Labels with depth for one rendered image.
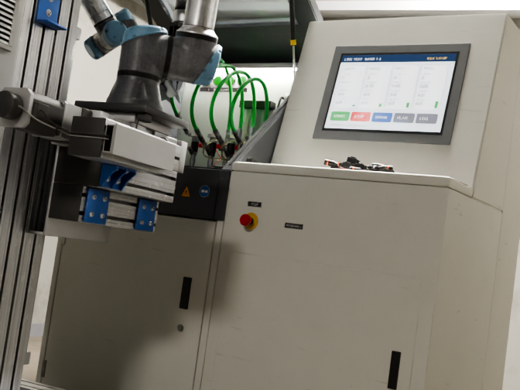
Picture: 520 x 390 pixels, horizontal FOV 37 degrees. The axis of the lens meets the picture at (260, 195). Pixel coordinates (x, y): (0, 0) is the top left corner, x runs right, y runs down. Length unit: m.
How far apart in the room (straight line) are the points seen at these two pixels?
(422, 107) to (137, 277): 1.07
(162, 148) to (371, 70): 0.96
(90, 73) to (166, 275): 2.82
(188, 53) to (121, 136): 0.44
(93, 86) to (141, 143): 3.39
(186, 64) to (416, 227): 0.76
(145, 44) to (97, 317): 1.03
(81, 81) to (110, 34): 2.63
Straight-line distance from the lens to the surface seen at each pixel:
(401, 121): 2.47
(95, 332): 2.70
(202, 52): 2.10
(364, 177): 2.19
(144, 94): 2.05
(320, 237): 2.22
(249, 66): 3.08
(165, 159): 1.90
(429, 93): 2.48
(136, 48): 2.08
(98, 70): 5.22
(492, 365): 2.75
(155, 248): 2.55
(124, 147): 1.75
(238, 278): 2.35
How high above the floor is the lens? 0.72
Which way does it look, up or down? 4 degrees up
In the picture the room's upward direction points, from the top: 8 degrees clockwise
